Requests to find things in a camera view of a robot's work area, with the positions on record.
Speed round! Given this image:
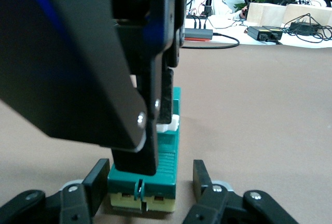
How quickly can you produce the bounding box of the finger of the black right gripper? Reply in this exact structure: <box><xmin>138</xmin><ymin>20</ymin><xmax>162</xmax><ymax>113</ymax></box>
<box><xmin>160</xmin><ymin>0</ymin><xmax>187</xmax><ymax>125</ymax></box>
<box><xmin>0</xmin><ymin>0</ymin><xmax>160</xmax><ymax>177</ymax></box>

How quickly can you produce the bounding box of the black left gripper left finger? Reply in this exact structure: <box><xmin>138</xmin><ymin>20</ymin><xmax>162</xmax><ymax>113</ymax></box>
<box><xmin>0</xmin><ymin>158</ymin><xmax>110</xmax><ymax>224</ymax></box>

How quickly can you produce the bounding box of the grey usb hub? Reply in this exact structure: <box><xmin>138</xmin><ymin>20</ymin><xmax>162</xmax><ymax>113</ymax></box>
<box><xmin>184</xmin><ymin>28</ymin><xmax>214</xmax><ymax>41</ymax></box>

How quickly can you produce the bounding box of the black power adapter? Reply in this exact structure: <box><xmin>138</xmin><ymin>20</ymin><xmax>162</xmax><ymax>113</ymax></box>
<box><xmin>289</xmin><ymin>21</ymin><xmax>320</xmax><ymax>36</ymax></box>

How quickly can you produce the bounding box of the thick black cable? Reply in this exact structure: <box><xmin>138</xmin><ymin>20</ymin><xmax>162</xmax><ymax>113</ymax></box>
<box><xmin>181</xmin><ymin>32</ymin><xmax>241</xmax><ymax>50</ymax></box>

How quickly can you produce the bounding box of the green load switch white handle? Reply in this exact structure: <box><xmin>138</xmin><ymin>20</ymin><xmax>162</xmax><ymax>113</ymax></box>
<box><xmin>107</xmin><ymin>87</ymin><xmax>182</xmax><ymax>213</ymax></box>

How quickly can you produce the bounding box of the black adapter yellow label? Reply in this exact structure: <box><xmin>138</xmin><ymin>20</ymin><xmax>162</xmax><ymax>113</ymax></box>
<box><xmin>247</xmin><ymin>25</ymin><xmax>273</xmax><ymax>40</ymax></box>
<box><xmin>261</xmin><ymin>25</ymin><xmax>284</xmax><ymax>40</ymax></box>

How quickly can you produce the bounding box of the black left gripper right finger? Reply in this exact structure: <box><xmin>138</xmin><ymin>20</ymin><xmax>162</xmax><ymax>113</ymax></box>
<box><xmin>181</xmin><ymin>159</ymin><xmax>299</xmax><ymax>224</ymax></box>

